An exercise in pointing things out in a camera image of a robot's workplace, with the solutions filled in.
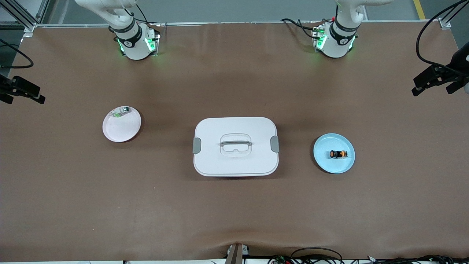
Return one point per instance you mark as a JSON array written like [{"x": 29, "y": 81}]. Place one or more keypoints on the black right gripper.
[{"x": 4, "y": 85}]

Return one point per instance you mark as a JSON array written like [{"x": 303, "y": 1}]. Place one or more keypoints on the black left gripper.
[{"x": 458, "y": 63}]

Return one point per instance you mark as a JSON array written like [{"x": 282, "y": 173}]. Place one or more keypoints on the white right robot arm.
[{"x": 133, "y": 40}]

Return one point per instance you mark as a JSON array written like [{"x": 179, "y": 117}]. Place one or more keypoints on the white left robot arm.
[{"x": 339, "y": 40}]

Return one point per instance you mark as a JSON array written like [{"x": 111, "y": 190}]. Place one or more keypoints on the pale pink round plate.
[{"x": 122, "y": 128}]

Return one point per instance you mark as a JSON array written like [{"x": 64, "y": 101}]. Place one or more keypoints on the light blue round plate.
[{"x": 334, "y": 165}]

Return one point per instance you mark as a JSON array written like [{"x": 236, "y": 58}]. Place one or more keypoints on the grey box latch clip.
[
  {"x": 196, "y": 145},
  {"x": 274, "y": 143}
]

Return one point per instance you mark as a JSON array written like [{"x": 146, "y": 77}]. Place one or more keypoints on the white lidded storage box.
[{"x": 236, "y": 165}]

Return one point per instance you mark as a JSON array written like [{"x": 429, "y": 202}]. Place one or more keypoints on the brown table mat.
[{"x": 234, "y": 212}]

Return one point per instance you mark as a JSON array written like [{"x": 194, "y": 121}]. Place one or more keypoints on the aluminium frame corner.
[
  {"x": 445, "y": 24},
  {"x": 29, "y": 26}
]

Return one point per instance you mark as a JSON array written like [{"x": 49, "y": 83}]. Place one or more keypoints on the white green push-button switch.
[{"x": 121, "y": 112}]

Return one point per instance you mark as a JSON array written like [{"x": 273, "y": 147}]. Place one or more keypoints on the aluminium table edge rail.
[{"x": 238, "y": 22}]

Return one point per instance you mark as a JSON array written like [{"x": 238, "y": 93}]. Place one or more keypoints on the metal table edge bracket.
[{"x": 234, "y": 255}]

